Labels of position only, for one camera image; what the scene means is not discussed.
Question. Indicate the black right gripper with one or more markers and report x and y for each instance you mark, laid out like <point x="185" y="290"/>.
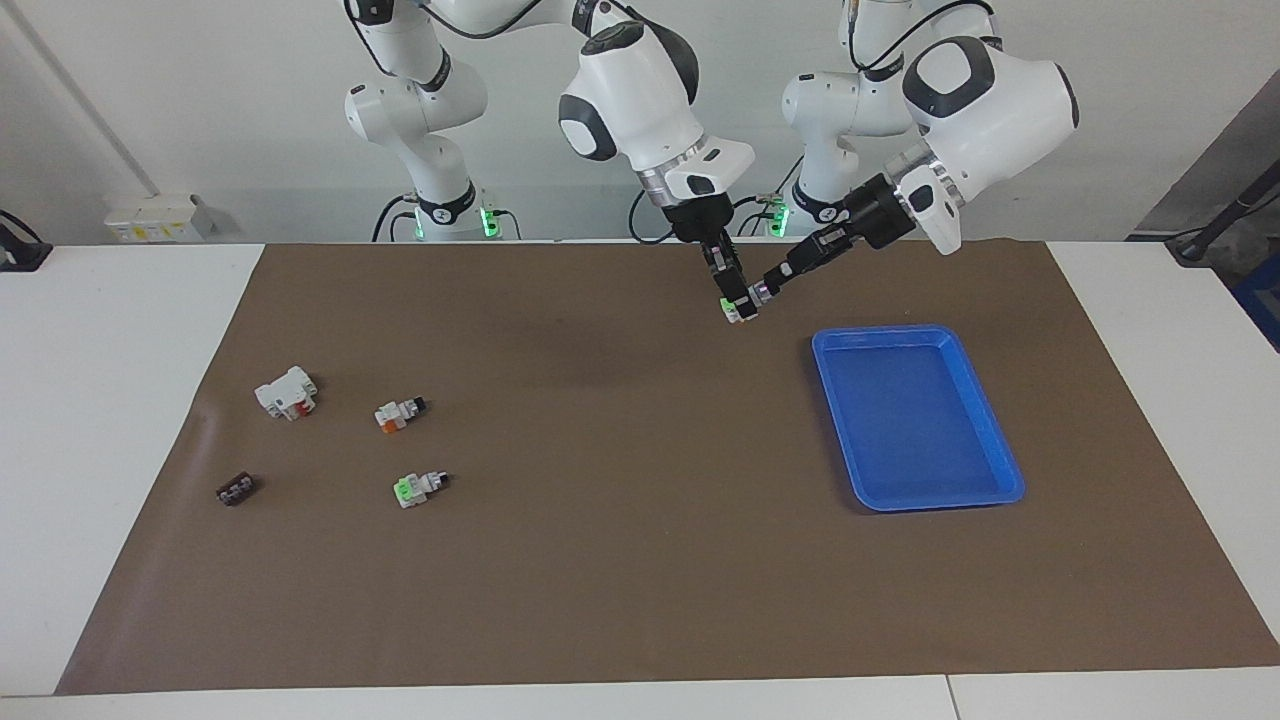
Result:
<point x="700" y="220"/>

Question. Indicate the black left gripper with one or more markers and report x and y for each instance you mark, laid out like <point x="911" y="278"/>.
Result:
<point x="880" y="212"/>

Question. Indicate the small green white switch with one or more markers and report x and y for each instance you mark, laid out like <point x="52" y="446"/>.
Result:
<point x="745" y="311"/>
<point x="415" y="488"/>

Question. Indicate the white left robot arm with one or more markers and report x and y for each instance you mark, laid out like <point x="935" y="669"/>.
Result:
<point x="1000" y="100"/>

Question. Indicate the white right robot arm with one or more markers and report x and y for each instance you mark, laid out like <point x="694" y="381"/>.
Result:
<point x="630" y="100"/>

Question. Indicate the blue plastic tray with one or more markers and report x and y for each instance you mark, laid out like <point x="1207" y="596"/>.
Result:
<point x="915" y="420"/>

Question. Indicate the brown table mat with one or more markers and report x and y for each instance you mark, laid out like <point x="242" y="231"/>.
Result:
<point x="640" y="560"/>

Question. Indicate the black stand pole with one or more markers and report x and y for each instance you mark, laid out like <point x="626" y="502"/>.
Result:
<point x="1225" y="215"/>

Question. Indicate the white circuit breaker red lever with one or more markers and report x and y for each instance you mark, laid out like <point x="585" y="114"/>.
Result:
<point x="285" y="392"/>

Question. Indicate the blue crate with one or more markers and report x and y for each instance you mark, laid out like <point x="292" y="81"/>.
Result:
<point x="1262" y="310"/>

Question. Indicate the dark brown terminal block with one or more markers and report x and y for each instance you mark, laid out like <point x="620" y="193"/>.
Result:
<point x="236" y="489"/>

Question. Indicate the small orange white switch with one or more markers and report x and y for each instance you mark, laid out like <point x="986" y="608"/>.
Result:
<point x="398" y="412"/>

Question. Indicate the white wall socket box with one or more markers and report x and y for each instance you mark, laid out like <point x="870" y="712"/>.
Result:
<point x="150" y="218"/>

